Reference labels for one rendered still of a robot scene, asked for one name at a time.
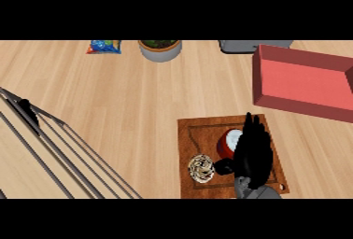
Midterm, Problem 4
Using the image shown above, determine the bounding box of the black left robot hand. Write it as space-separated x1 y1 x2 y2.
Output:
17 98 42 136

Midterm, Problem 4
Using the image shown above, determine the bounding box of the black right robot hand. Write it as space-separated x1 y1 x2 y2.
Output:
215 111 275 190

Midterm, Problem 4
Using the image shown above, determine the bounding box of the red can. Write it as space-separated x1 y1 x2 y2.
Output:
216 129 244 160

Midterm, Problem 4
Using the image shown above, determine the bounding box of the brown wooden cutting board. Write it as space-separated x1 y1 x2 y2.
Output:
176 113 291 200

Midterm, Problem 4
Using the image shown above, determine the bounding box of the red cardboard box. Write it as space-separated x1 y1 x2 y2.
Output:
251 44 353 123

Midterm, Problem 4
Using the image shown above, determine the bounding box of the blue snack bag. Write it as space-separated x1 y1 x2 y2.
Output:
86 39 123 55

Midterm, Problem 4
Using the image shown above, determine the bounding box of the grey pot with plant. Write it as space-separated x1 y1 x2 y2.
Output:
136 39 184 63

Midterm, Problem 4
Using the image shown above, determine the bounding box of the dark grey appliance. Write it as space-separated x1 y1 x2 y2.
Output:
219 39 294 55

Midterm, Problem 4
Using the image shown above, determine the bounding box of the grey wire rack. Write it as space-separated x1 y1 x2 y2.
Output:
0 87 144 200

